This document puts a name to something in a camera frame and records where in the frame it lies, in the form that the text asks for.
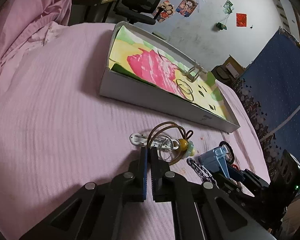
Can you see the colourful painted paper liner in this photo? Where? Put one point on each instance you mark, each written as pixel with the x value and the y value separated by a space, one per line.
pixel 132 56

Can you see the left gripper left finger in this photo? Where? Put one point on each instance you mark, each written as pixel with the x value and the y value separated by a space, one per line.
pixel 95 211

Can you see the cartoon poster upper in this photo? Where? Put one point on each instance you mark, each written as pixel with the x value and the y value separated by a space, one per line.
pixel 186 7

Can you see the blue starry fabric wardrobe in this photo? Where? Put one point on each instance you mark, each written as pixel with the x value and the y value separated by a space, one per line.
pixel 269 90

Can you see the white plastic hair clip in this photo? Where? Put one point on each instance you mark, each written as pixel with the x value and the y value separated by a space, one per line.
pixel 161 142

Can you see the wooden desk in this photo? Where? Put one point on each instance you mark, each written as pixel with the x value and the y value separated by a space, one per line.
pixel 90 11

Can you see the cartoon poster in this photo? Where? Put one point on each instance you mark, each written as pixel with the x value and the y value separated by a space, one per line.
pixel 164 11
pixel 186 7

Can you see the pink bed sheet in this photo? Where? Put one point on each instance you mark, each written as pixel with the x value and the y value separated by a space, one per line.
pixel 57 133

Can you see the light blue claw hair clip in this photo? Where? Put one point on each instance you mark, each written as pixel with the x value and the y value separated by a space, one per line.
pixel 214 160

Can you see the black office chair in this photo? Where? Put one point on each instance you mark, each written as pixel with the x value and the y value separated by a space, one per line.
pixel 142 11

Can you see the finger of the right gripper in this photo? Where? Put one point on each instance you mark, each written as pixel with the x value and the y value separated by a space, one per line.
pixel 236 174
pixel 226 184

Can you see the shallow grey cardboard tray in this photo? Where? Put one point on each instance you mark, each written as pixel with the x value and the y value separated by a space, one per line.
pixel 127 89

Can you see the dark storage bin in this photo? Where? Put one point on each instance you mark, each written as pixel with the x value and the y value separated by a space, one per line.
pixel 222 74

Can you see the cardboard box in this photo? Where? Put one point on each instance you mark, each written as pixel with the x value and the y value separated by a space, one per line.
pixel 234 68

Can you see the green hanging ornament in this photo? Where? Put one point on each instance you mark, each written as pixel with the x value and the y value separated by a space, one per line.
pixel 221 25

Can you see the green photos on wall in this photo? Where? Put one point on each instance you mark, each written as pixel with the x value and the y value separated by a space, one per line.
pixel 228 7

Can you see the silver wire bangles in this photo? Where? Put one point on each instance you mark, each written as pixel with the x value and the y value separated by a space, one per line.
pixel 185 89

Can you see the pink curtain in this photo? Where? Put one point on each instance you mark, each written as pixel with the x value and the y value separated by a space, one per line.
pixel 20 19

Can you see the green plastic stool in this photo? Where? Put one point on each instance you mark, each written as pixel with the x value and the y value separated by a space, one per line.
pixel 159 35

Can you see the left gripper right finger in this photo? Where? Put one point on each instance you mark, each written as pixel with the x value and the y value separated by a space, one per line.
pixel 201 211

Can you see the red paper square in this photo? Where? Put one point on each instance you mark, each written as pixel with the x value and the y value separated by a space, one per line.
pixel 241 20

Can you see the cartoon poster lower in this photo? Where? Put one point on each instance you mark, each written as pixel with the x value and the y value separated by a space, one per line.
pixel 164 11

